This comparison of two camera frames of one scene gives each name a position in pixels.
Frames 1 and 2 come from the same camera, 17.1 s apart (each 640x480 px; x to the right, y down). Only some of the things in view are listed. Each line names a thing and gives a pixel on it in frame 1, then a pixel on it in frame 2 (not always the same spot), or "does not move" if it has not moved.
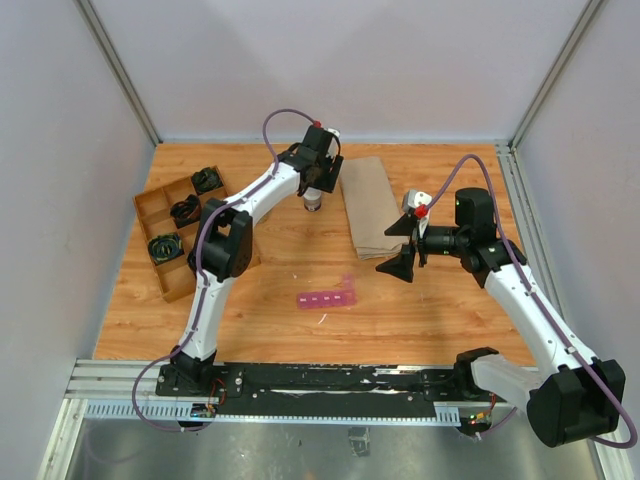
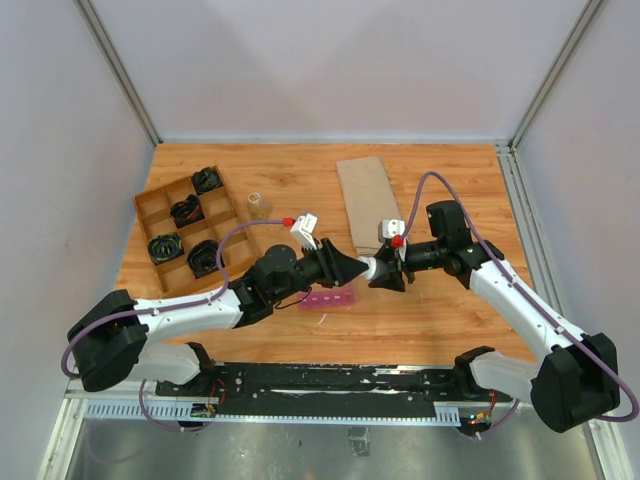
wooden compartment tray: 169,218 does not move
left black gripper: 331,174 -> 337,267
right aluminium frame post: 588,13 does not move
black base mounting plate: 320,388 does not move
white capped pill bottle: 312,198 -> 378,268
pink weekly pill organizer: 330,298 does not move
